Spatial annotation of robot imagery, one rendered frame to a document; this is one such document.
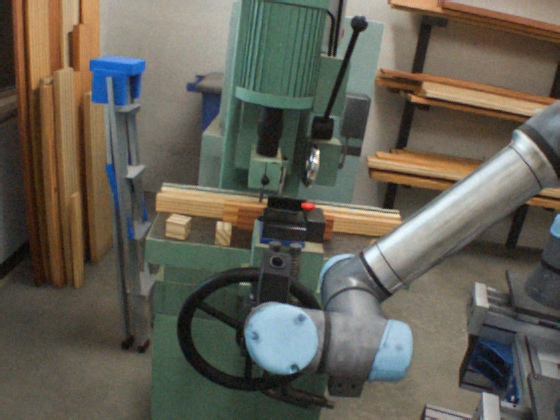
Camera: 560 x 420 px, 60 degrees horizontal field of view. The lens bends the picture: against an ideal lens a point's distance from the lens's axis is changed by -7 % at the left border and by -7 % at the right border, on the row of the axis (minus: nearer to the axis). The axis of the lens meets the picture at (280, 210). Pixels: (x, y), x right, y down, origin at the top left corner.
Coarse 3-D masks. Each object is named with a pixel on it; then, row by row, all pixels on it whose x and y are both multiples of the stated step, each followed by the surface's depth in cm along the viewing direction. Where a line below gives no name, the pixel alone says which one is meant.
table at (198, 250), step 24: (168, 216) 123; (192, 216) 124; (168, 240) 111; (192, 240) 113; (240, 240) 116; (336, 240) 123; (360, 240) 125; (168, 264) 113; (192, 264) 113; (216, 264) 113; (240, 264) 113; (240, 288) 105; (408, 288) 117
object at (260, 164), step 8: (256, 144) 129; (256, 152) 122; (280, 152) 126; (256, 160) 117; (264, 160) 117; (272, 160) 118; (280, 160) 119; (256, 168) 117; (264, 168) 117; (272, 168) 117; (280, 168) 117; (248, 176) 122; (256, 176) 118; (272, 176) 118; (248, 184) 119; (256, 184) 119; (272, 184) 119
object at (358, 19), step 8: (360, 16) 98; (352, 24) 98; (360, 24) 98; (368, 24) 99; (352, 40) 103; (352, 48) 105; (344, 56) 108; (344, 64) 110; (344, 72) 112; (336, 80) 115; (336, 88) 117; (336, 96) 120; (328, 104) 124; (328, 112) 126; (312, 120) 135; (320, 120) 131; (328, 120) 131; (312, 128) 134; (320, 128) 131; (328, 128) 131; (312, 136) 133; (320, 136) 132; (328, 136) 132
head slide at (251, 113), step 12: (252, 108) 125; (252, 120) 127; (288, 120) 127; (240, 132) 128; (252, 132) 128; (288, 132) 128; (240, 144) 129; (252, 144) 129; (288, 144) 129; (240, 156) 130; (288, 156) 130; (240, 168) 131; (288, 168) 132
